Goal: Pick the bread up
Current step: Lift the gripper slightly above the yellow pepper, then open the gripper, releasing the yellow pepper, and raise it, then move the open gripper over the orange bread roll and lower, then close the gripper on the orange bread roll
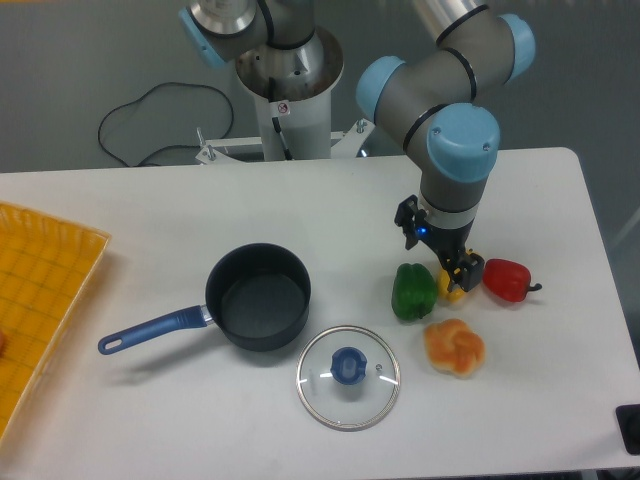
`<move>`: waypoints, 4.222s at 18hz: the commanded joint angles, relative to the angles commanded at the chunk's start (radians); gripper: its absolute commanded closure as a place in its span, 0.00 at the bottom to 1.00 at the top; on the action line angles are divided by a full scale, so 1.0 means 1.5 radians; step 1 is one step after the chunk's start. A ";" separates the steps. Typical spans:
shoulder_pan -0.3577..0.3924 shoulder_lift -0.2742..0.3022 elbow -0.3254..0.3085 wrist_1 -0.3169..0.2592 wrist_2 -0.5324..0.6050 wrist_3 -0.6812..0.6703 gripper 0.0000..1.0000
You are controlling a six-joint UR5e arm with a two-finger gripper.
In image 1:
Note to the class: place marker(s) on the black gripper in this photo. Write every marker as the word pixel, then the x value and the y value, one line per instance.
pixel 445 234

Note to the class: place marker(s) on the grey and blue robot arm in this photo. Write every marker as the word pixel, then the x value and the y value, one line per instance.
pixel 428 109

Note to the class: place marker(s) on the knotted bread roll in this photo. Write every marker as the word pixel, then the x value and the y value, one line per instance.
pixel 454 348

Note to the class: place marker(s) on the yellow bell pepper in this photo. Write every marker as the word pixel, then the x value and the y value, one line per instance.
pixel 451 293

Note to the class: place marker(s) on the red bell pepper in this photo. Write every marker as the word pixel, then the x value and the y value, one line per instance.
pixel 508 280

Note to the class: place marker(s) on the green bell pepper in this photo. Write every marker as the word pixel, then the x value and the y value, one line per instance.
pixel 414 292

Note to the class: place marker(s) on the glass lid with blue knob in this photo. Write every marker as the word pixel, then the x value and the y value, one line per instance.
pixel 348 378

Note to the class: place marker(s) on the black box at table edge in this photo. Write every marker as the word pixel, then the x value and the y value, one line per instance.
pixel 628 418

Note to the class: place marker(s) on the yellow woven basket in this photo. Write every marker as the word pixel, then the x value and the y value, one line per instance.
pixel 46 263

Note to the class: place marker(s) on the black saucepan with blue handle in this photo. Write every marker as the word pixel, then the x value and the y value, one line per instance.
pixel 258 295

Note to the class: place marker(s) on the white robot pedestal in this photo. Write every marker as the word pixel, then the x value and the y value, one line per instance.
pixel 291 90

